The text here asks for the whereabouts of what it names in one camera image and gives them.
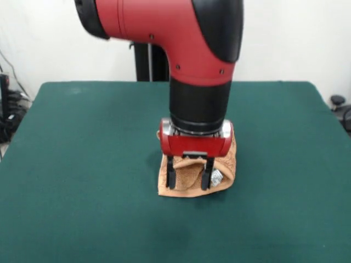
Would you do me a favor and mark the black office chair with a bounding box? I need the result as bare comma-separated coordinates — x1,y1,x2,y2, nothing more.
330,94,351,138

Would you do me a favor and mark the tan terry washcloth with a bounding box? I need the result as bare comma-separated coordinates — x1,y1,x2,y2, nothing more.
156,128,237,197

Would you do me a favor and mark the dark green table cloth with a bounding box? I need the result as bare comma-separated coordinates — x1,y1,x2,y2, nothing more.
0,81,351,263

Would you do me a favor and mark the grey wall cable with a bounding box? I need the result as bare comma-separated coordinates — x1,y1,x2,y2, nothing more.
0,50,31,102

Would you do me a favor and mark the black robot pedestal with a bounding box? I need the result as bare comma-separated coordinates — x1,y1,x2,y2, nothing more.
128,40,171,82

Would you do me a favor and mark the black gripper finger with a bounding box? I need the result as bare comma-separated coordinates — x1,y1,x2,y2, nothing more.
166,155,178,190
201,156,215,190

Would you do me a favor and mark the black electrical equipment pile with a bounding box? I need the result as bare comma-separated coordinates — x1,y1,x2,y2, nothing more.
0,72,33,145

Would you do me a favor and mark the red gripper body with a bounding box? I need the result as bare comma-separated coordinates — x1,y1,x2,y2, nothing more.
159,118,234,159

